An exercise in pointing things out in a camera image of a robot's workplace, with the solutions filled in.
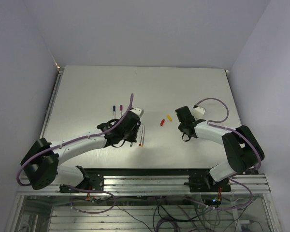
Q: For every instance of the yellow-ended white pen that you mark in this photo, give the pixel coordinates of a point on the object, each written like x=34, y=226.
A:
x=143, y=136

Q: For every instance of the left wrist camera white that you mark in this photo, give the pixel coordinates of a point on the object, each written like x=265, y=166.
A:
x=138, y=111

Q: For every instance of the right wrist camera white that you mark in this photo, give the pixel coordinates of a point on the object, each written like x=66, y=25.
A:
x=198, y=112

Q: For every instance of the red-ended white pen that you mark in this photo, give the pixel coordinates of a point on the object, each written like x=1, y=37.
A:
x=141, y=134

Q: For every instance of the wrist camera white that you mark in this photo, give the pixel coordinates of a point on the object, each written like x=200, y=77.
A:
x=138, y=111
x=198, y=112

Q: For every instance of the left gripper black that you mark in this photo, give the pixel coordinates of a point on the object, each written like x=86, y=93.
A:
x=133, y=138

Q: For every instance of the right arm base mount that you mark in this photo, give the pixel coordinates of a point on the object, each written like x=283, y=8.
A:
x=200, y=180

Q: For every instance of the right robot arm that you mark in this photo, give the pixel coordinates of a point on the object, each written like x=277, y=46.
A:
x=241, y=148

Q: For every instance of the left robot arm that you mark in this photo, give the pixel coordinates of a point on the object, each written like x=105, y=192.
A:
x=42, y=162

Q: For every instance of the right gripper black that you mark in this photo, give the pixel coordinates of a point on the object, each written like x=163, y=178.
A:
x=180, y=126

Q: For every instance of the aluminium frame rail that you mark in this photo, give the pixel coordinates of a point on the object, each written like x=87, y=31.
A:
x=168, y=185

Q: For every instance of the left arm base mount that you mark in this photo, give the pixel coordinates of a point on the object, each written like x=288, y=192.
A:
x=89, y=183

